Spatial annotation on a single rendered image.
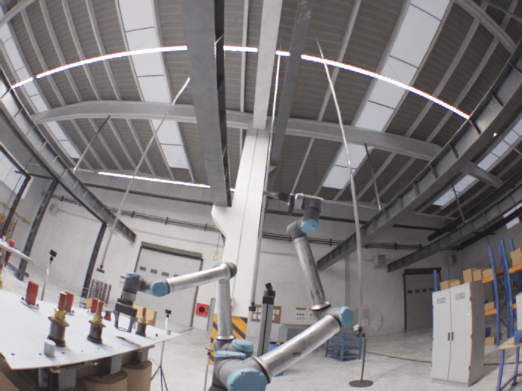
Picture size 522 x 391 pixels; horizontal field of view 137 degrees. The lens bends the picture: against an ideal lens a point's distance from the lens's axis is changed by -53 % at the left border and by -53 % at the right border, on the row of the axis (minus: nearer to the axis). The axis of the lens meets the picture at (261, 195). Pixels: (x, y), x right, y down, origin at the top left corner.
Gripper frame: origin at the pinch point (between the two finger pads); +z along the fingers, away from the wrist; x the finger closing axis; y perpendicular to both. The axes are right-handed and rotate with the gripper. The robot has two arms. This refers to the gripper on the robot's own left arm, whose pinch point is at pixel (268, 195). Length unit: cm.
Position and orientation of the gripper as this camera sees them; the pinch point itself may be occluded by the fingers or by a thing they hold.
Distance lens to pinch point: 133.8
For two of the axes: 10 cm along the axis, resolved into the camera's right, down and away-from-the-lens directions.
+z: -9.5, -1.8, 2.6
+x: -2.3, -1.8, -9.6
